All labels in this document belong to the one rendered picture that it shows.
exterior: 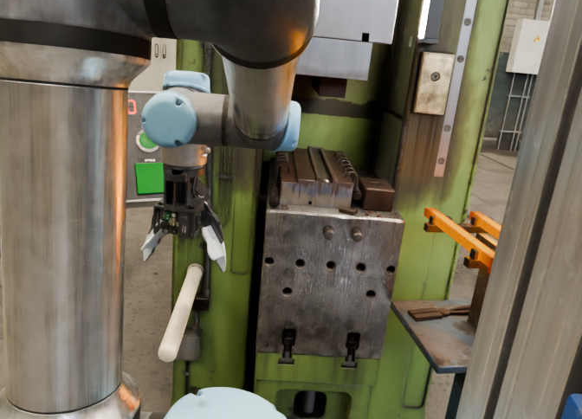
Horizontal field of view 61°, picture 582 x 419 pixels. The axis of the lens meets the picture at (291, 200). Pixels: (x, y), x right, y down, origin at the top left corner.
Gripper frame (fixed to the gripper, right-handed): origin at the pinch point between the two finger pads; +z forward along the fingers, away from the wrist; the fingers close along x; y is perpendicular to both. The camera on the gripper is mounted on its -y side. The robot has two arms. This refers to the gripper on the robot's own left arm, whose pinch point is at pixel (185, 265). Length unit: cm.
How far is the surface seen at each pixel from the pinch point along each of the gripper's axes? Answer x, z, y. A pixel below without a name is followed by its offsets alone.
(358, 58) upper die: 28, -39, -51
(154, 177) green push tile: -17.1, -7.8, -28.3
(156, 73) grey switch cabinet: -211, 12, -532
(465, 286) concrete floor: 114, 93, -207
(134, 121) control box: -24.0, -19.7, -33.0
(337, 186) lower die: 27, -5, -51
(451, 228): 55, -2, -35
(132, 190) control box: -20.9, -4.8, -24.8
